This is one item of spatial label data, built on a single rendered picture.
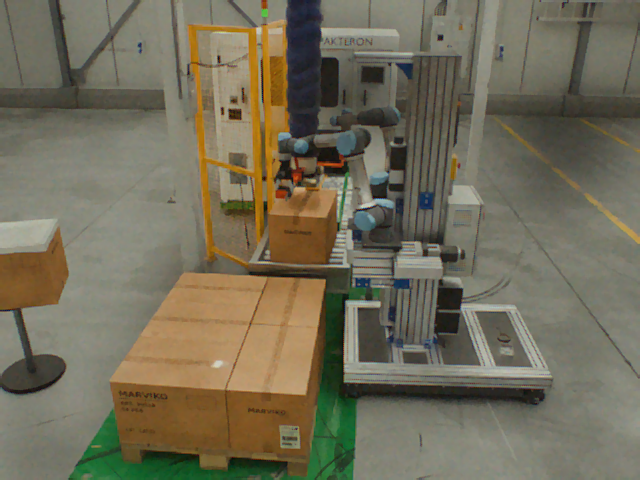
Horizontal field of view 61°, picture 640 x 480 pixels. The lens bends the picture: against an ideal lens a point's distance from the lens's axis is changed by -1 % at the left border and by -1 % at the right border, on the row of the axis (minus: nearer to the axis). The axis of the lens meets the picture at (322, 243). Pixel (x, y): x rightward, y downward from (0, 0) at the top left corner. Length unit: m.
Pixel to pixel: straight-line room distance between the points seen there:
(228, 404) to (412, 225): 1.45
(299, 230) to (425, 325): 1.05
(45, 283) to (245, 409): 1.45
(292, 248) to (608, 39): 10.49
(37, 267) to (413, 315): 2.28
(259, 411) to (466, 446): 1.22
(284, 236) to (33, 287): 1.58
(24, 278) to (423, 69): 2.53
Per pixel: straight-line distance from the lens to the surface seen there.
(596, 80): 13.38
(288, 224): 3.74
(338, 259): 4.01
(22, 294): 3.64
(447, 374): 3.48
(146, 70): 13.06
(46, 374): 4.10
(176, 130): 4.42
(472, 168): 6.53
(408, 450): 3.29
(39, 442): 3.64
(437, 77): 3.09
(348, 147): 2.87
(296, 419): 2.85
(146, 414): 3.06
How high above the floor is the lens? 2.31
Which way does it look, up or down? 24 degrees down
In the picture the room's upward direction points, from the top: straight up
